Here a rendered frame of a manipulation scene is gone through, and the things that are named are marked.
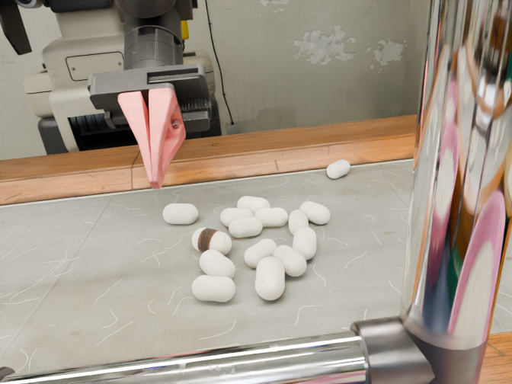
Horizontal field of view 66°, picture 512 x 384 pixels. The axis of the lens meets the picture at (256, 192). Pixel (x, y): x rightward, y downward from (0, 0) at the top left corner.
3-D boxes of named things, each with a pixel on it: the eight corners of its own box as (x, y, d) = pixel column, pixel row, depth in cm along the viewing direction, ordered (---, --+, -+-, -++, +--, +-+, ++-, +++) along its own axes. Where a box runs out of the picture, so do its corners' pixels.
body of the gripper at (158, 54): (205, 78, 34) (200, 17, 37) (84, 90, 33) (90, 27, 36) (212, 123, 40) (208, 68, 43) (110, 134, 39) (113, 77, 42)
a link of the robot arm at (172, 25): (183, 30, 45) (132, 32, 44) (175, -27, 39) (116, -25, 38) (185, 76, 42) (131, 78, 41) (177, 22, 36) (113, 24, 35)
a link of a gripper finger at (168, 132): (175, 162, 30) (172, 68, 34) (80, 172, 30) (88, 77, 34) (190, 200, 36) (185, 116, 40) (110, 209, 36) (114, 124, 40)
